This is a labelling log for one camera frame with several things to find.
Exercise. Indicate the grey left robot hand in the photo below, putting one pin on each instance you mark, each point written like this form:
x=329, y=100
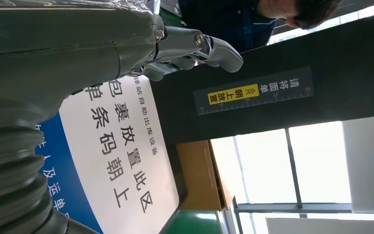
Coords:
x=61, y=48

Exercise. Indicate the blue white weighing platform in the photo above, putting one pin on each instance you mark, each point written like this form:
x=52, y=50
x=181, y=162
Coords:
x=119, y=155

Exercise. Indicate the black weighing device column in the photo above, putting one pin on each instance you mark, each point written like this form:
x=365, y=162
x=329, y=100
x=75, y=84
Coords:
x=303, y=58

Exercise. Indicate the person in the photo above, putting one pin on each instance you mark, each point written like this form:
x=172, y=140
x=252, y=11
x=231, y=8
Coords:
x=232, y=19

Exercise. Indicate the brown cardboard box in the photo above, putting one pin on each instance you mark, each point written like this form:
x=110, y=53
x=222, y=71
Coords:
x=196, y=177

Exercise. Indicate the yellow black ruler label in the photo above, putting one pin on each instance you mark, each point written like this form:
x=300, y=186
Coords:
x=254, y=92

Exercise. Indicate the window frame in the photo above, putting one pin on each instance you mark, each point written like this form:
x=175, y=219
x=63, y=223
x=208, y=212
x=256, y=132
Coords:
x=293, y=181

